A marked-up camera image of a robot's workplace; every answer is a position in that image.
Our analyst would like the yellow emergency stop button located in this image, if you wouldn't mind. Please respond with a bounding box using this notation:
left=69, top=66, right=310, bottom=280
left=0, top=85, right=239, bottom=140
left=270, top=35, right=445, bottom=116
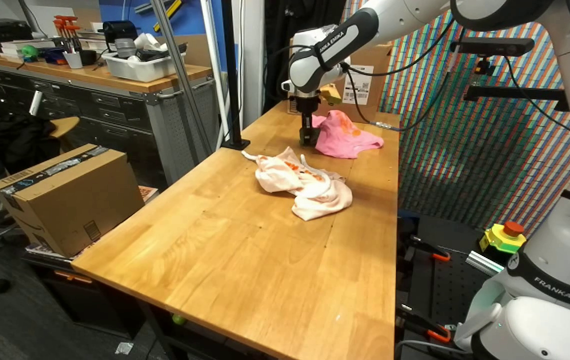
left=481, top=219, right=529, bottom=257

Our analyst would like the wooden wrist camera mount block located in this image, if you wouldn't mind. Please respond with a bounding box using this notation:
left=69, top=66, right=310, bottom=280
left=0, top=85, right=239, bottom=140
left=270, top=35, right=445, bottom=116
left=316, top=82, right=344, bottom=109

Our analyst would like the slanted silver metal pole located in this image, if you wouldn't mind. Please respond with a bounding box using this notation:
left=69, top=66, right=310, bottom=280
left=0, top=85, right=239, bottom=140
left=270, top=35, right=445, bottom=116
left=150, top=0, right=215, bottom=167

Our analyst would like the black stereo camera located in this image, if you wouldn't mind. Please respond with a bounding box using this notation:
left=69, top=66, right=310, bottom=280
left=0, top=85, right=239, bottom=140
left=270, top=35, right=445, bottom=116
left=451, top=36, right=536, bottom=59

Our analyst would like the wooden workbench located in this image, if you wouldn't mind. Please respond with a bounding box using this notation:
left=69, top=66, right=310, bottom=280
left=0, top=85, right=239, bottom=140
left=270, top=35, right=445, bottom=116
left=0, top=47, right=217, bottom=187

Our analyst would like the peach t-shirt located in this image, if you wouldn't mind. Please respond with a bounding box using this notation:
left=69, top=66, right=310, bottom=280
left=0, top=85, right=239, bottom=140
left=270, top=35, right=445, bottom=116
left=240, top=146, right=356, bottom=225

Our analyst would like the white plastic bin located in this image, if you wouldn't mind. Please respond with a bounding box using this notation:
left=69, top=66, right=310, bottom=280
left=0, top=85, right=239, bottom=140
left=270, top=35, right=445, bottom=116
left=103, top=51, right=179, bottom=85

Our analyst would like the small green object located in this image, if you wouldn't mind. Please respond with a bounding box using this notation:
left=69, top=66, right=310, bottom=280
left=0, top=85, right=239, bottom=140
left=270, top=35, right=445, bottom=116
left=19, top=43, right=40, bottom=65

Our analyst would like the small black device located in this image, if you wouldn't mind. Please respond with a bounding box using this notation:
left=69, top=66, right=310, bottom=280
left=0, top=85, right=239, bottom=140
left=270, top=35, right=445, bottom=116
left=103, top=19, right=140, bottom=51

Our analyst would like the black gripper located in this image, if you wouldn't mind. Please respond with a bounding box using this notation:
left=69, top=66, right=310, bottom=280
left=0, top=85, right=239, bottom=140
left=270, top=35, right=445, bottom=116
left=294, top=98, right=323, bottom=148

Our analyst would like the cardboard box with white label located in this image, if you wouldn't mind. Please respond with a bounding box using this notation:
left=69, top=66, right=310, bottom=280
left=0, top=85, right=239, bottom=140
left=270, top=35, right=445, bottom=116
left=323, top=43, right=396, bottom=127

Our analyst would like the cardboard box with black tape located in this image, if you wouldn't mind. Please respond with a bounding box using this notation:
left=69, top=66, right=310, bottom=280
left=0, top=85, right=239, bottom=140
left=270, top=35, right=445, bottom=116
left=0, top=143, right=146, bottom=258

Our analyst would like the black cloth bundle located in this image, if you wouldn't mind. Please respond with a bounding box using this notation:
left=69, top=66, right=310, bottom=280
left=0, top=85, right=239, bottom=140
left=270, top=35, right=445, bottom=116
left=0, top=113, right=60, bottom=174

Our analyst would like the pink t-shirt with orange print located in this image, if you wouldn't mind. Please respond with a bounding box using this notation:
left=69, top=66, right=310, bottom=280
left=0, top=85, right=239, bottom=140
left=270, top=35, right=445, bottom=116
left=310, top=109, right=388, bottom=161

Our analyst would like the black cart with orange clamps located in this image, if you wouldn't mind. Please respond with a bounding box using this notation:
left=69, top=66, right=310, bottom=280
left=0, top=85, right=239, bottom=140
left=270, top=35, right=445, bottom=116
left=396, top=213, right=500, bottom=353

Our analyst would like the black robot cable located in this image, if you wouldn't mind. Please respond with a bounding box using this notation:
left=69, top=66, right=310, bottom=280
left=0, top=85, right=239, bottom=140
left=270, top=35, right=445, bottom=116
left=343, top=19, right=460, bottom=135

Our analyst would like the small orange object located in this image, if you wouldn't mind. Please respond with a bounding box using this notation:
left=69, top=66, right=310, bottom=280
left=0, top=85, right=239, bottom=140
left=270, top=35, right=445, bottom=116
left=52, top=15, right=82, bottom=40

